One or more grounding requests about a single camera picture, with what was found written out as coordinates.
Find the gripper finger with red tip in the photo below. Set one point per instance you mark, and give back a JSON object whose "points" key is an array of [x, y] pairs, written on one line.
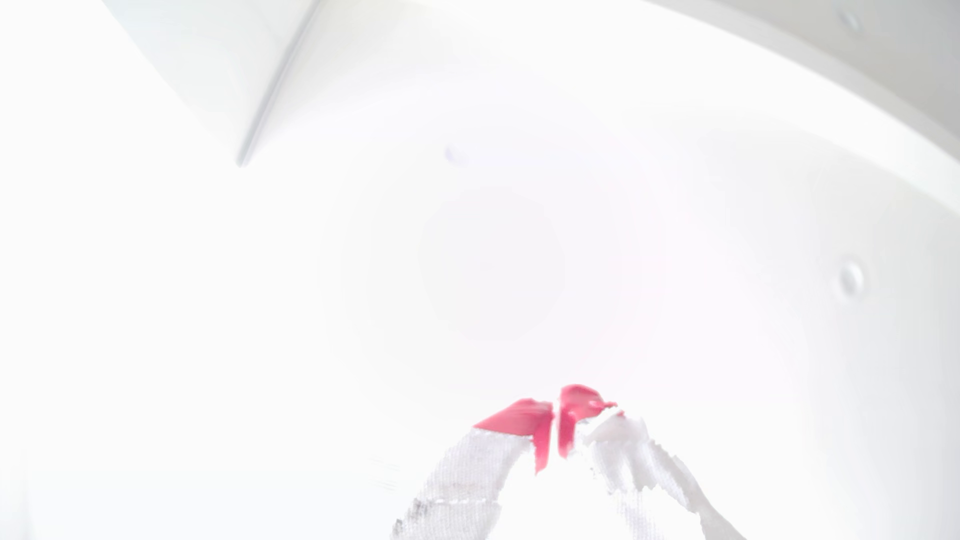
{"points": [[630, 457], [487, 457]]}

